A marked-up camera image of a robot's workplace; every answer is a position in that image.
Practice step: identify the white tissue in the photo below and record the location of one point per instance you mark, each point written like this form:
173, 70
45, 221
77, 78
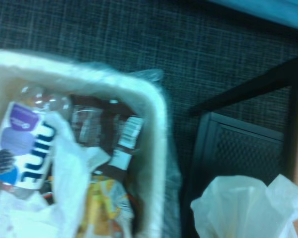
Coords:
243, 210

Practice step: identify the grey trash bin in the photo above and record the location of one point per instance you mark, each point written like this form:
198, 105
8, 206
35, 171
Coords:
152, 104

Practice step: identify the white lined trash bin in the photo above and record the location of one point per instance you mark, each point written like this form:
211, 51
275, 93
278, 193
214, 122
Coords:
173, 188

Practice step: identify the brown wrapper with barcode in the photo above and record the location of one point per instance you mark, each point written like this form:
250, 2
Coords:
129, 134

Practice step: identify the black mesh basket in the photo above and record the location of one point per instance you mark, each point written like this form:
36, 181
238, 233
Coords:
238, 148

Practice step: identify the yellow snack wrapper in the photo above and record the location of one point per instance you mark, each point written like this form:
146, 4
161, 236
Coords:
106, 205

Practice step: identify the white crumpled paper towel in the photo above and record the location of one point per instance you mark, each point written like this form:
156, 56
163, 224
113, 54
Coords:
67, 173

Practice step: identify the black metal table bar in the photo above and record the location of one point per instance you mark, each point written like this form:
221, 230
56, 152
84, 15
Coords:
250, 85

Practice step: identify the plastic bottle with white label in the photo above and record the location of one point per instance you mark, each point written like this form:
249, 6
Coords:
27, 138

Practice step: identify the teal fabric furniture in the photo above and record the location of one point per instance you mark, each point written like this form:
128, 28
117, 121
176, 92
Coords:
268, 11

